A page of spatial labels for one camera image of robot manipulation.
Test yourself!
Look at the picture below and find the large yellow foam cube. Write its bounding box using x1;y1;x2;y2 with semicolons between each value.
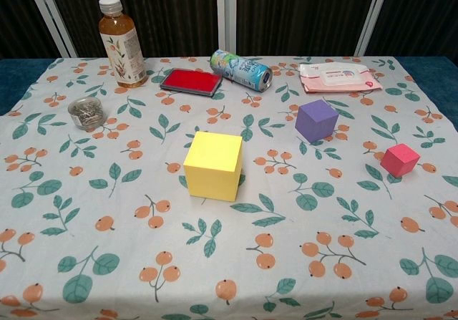
182;130;244;203

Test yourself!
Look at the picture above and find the purple cube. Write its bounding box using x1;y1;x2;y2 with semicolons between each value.
295;99;340;144

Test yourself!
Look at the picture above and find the small red foam cube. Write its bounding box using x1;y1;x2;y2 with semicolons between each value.
379;143;421;178

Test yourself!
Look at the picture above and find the red ink pad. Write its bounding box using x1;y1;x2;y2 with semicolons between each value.
159;67;223;97

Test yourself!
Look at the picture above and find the blue green drink can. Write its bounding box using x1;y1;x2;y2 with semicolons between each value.
209;49;273;92

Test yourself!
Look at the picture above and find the floral fruit print tablecloth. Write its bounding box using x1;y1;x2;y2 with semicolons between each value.
0;57;458;320

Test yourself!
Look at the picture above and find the pink wet wipes pack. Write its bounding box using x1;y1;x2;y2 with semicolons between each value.
298;62;383;94

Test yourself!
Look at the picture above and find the amber tea bottle white cap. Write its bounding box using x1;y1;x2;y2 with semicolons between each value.
98;0;150;89

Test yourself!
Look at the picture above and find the clear jar of metal pins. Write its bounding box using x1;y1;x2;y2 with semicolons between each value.
67;96;105;132

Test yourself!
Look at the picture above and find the dark ribbed partition panel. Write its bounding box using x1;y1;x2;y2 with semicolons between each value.
42;0;219;58
0;0;62;59
235;0;380;57
364;0;458;58

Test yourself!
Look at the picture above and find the white partition frame post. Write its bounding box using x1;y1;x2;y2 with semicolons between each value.
215;0;238;57
353;0;394;57
21;0;78;58

